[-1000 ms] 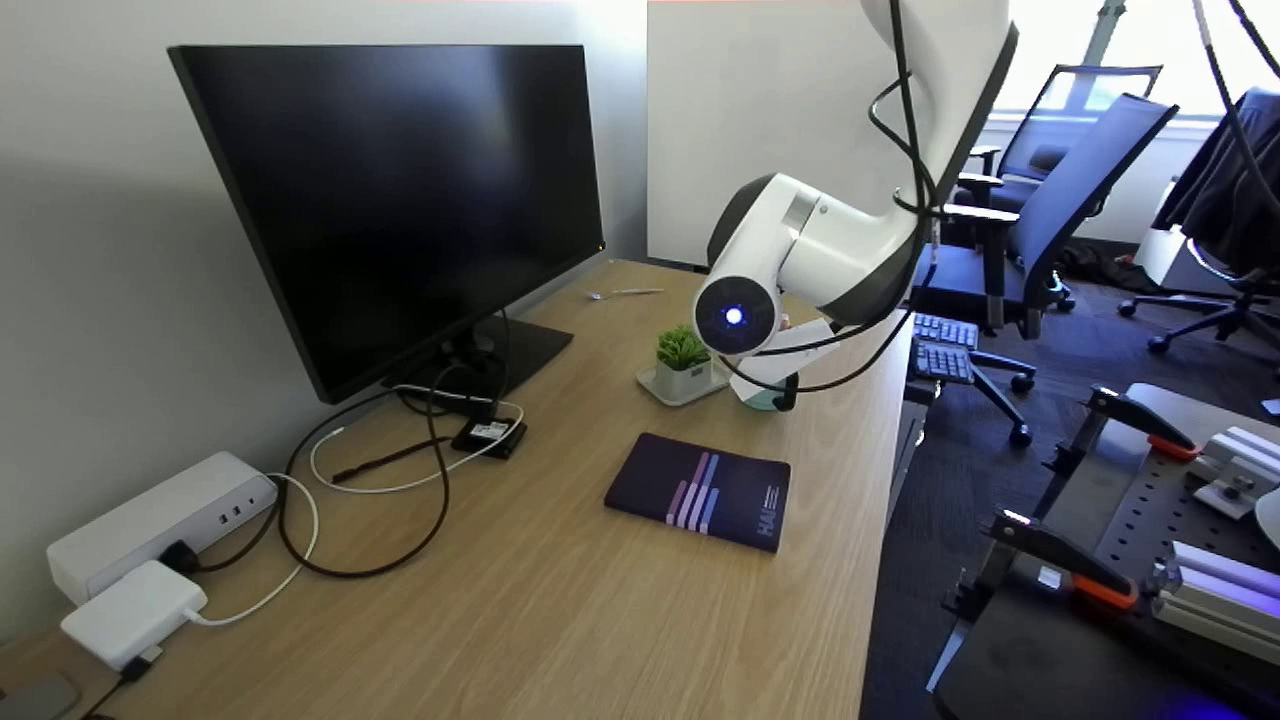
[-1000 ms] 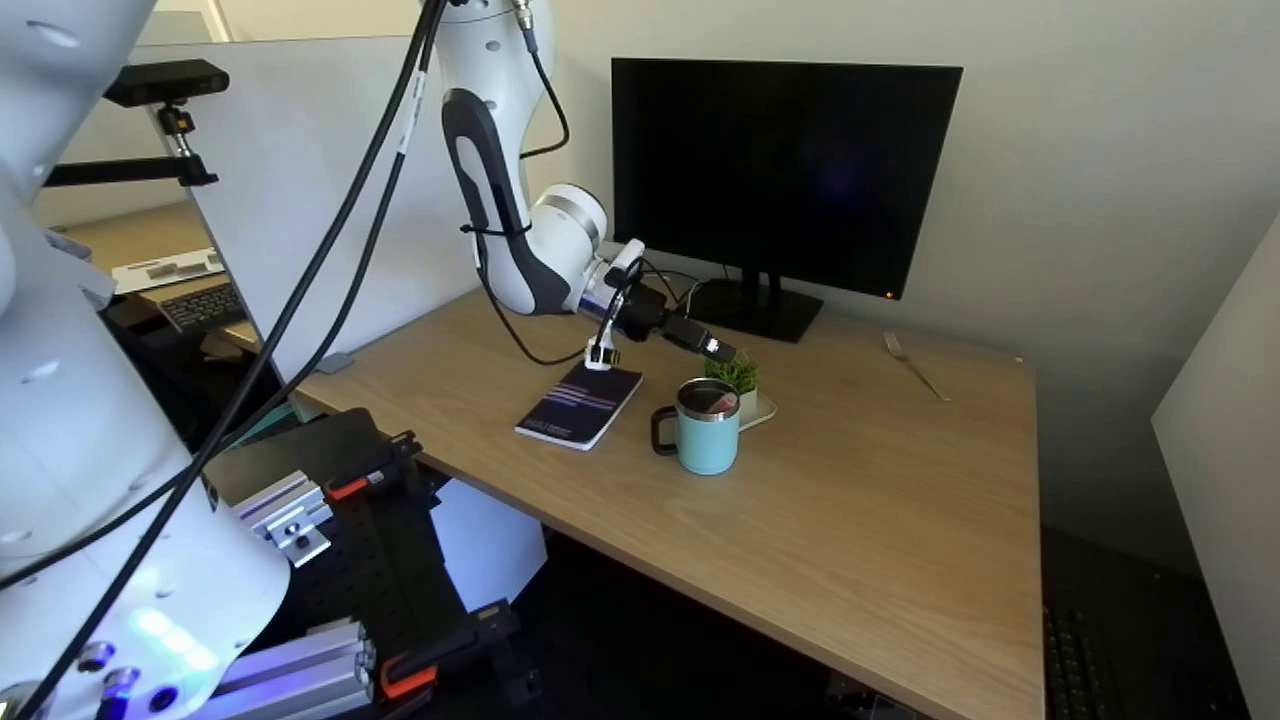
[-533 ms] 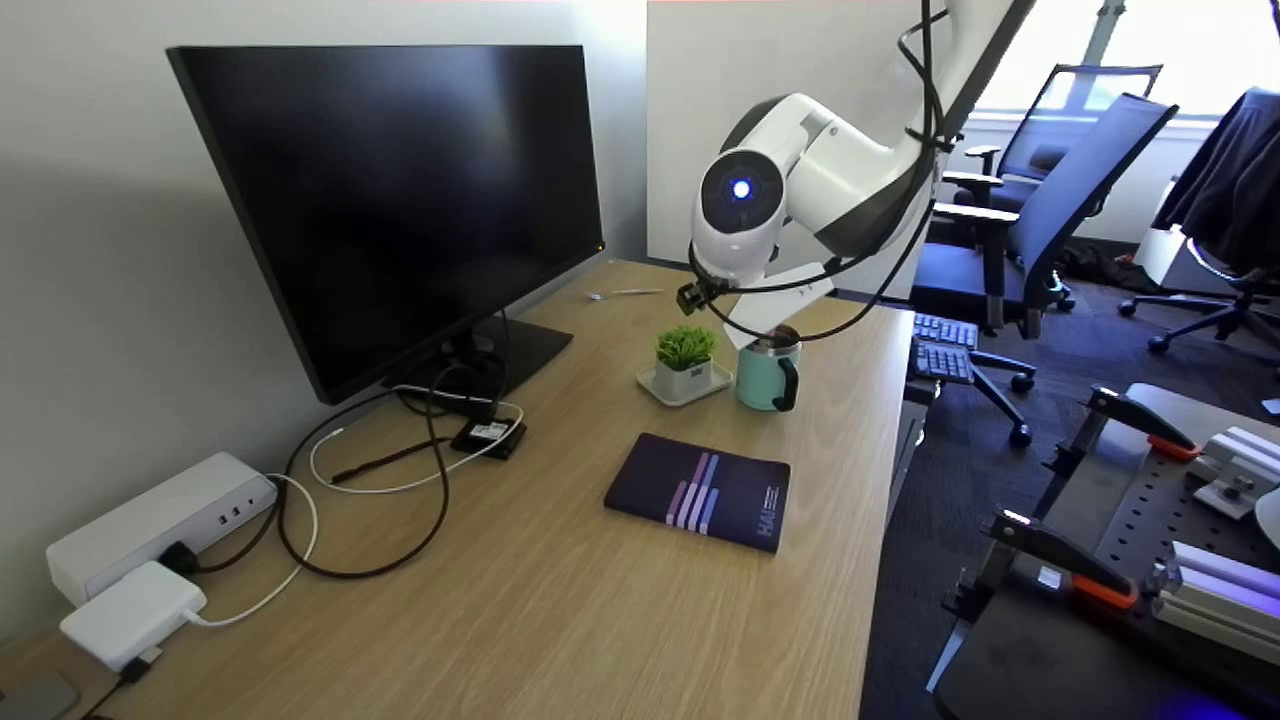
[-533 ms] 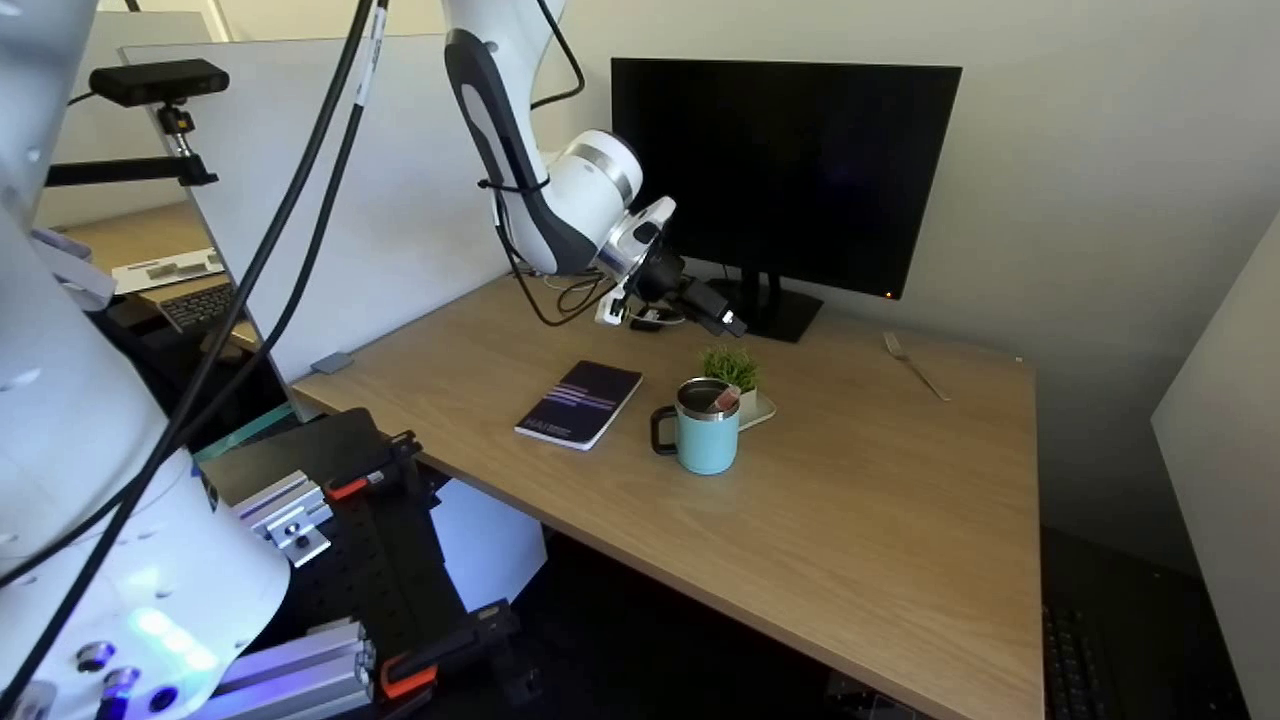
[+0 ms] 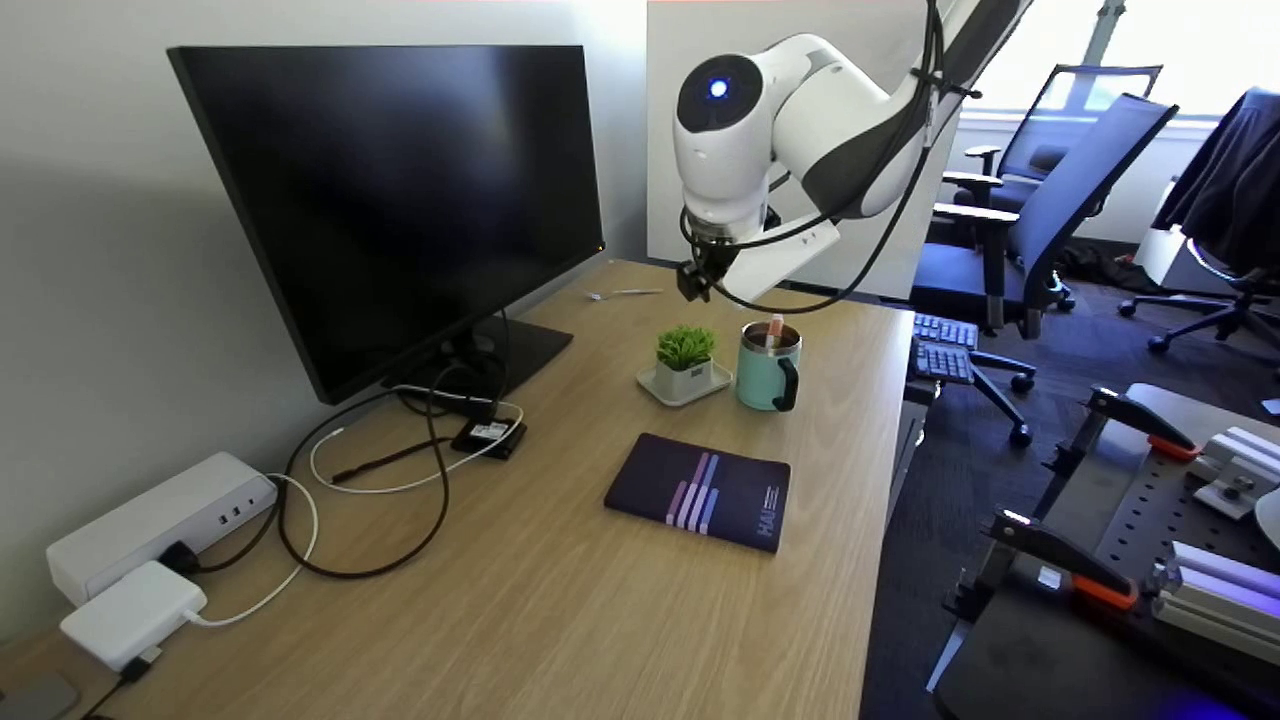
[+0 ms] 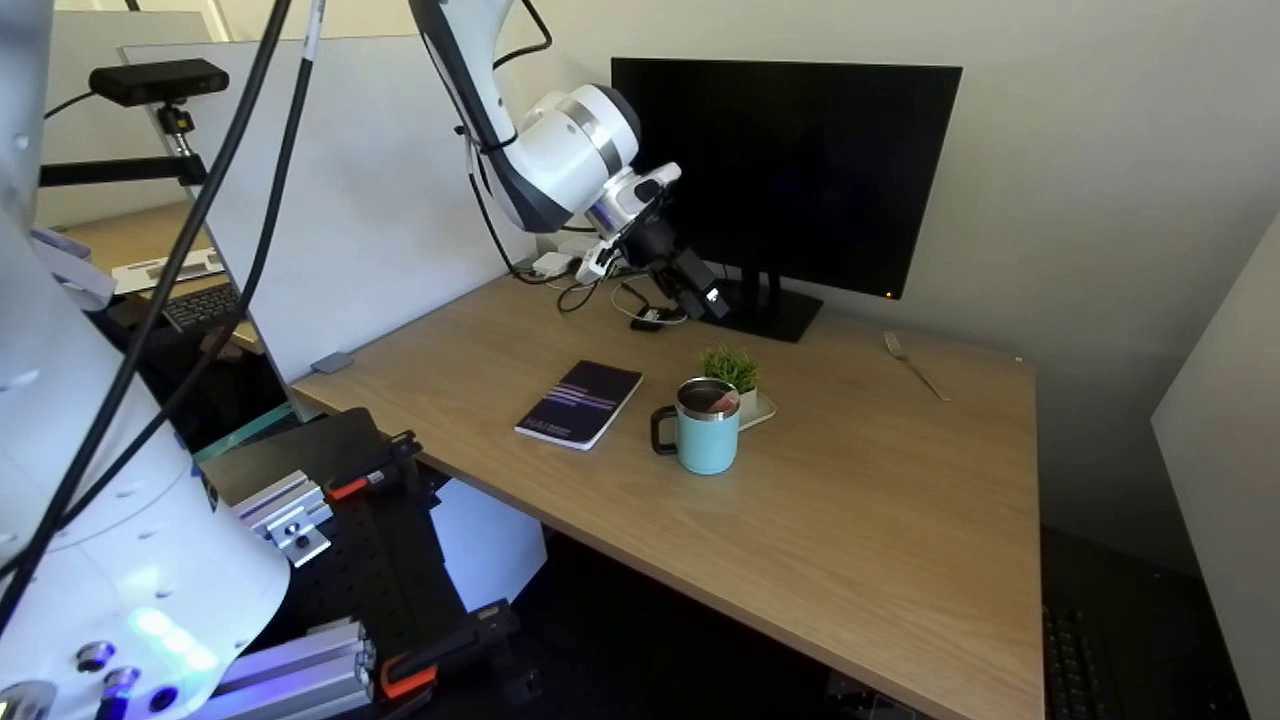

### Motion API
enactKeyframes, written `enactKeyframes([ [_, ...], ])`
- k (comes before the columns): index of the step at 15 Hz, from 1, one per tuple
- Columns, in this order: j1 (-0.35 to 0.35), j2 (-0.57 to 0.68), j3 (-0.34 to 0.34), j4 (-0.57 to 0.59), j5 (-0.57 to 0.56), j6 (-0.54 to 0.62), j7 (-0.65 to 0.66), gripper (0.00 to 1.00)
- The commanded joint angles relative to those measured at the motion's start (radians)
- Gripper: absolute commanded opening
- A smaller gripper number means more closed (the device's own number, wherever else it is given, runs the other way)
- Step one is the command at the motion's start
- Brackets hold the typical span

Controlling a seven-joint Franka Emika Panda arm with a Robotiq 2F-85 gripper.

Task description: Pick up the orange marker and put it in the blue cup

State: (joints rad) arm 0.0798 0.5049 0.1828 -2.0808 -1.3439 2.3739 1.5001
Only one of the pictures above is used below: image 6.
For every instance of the aluminium extrusion with bracket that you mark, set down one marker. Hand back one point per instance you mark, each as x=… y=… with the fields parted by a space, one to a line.
x=296 y=520

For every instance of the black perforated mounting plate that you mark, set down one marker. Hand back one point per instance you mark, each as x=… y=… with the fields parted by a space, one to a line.
x=384 y=563

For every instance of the black clamp with orange grip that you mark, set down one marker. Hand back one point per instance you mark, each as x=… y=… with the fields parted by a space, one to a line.
x=366 y=476
x=425 y=665

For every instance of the dark purple notebook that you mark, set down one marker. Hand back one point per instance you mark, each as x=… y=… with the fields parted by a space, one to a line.
x=581 y=406

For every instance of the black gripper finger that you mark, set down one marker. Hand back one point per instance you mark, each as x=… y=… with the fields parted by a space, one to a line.
x=693 y=300
x=706 y=272

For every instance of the orange marker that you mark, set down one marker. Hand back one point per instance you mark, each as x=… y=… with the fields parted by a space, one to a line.
x=714 y=397

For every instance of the black monitor stand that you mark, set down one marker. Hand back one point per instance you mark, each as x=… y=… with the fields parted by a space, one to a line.
x=782 y=314

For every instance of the aluminium extrusion stack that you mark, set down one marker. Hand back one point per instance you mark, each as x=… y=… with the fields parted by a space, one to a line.
x=300 y=674

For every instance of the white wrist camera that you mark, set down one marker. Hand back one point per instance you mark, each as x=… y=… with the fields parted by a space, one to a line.
x=659 y=183

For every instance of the black computer monitor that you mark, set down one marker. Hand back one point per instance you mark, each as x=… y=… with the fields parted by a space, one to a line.
x=800 y=166

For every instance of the black camera on stand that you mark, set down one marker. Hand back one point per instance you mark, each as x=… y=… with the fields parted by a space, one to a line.
x=163 y=82

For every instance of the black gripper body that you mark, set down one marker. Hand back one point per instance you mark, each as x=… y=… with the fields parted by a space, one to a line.
x=659 y=245

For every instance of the pale square plant tray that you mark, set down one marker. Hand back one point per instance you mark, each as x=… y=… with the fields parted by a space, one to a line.
x=763 y=408

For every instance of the white keyboard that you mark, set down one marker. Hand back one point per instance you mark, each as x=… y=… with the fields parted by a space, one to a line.
x=166 y=270

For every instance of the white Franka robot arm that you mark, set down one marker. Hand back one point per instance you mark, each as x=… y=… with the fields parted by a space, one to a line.
x=122 y=563

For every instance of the white partition panel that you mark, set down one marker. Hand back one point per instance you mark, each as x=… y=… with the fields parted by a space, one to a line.
x=345 y=200

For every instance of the white box under desk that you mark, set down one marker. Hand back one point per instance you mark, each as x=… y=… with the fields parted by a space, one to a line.
x=487 y=547

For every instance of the small green potted plant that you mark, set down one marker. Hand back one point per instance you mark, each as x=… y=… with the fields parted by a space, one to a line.
x=728 y=371

